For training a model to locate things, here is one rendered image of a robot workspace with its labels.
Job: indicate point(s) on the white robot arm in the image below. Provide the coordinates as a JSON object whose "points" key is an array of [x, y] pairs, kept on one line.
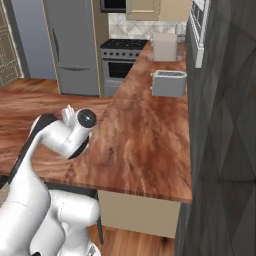
{"points": [[26, 200]]}

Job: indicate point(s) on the black microwave oven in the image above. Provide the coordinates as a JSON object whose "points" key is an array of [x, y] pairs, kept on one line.
{"points": [[113, 5]]}

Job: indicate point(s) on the grey toaster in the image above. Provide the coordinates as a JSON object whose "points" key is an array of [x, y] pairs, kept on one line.
{"points": [[169, 84]]}

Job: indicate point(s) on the white glass-door cabinet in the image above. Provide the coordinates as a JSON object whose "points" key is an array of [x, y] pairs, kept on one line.
{"points": [[199, 30]]}

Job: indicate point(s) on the beige wall cupboards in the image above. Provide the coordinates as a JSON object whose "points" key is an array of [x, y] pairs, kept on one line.
{"points": [[156, 9]]}

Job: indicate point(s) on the grey stove with oven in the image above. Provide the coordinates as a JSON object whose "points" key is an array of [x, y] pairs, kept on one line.
{"points": [[118, 66]]}

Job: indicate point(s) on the beige counter base cabinet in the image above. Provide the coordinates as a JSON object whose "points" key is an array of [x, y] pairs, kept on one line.
{"points": [[140, 213]]}

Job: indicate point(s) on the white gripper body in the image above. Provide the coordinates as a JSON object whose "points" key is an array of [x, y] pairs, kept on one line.
{"points": [[68, 115]]}

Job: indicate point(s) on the window with lattice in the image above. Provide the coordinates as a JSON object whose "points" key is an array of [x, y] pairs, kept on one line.
{"points": [[8, 50]]}

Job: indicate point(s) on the grey fridge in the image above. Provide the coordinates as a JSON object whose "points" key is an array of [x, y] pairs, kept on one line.
{"points": [[71, 46]]}

